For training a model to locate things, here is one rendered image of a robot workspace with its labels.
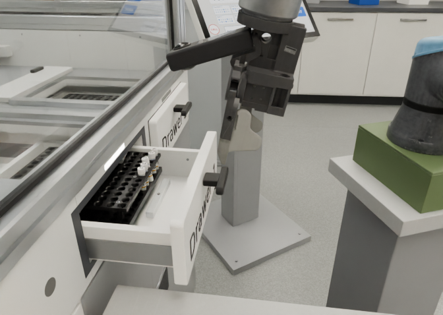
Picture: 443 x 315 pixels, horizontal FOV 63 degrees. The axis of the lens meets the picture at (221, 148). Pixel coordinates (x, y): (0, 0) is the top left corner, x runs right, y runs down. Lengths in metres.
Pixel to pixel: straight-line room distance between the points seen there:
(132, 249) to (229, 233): 1.32
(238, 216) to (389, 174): 1.08
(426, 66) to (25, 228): 0.74
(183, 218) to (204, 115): 1.88
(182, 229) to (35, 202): 0.17
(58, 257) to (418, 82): 0.72
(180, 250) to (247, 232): 1.36
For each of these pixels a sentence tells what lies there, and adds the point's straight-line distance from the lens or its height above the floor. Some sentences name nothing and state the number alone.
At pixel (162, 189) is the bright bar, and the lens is 0.67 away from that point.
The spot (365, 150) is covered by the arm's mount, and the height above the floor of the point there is 0.81.
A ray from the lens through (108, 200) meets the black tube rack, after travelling 0.57.
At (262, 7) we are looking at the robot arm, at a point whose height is 1.17.
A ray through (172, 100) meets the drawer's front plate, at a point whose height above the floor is 0.93.
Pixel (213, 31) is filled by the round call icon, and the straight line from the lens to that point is 1.34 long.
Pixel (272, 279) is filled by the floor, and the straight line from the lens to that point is 1.68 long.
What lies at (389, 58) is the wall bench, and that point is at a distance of 3.72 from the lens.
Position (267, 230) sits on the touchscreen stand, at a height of 0.04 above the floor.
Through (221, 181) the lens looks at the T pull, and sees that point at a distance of 0.57.
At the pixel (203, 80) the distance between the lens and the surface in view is 2.25.
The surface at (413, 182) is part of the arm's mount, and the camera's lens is 0.85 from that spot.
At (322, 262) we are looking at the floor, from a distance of 1.80.
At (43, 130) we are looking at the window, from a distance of 0.47.
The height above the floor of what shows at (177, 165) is 0.86.
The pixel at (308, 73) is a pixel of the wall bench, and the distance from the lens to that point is 3.58.
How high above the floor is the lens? 1.21
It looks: 27 degrees down
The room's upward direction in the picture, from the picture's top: straight up
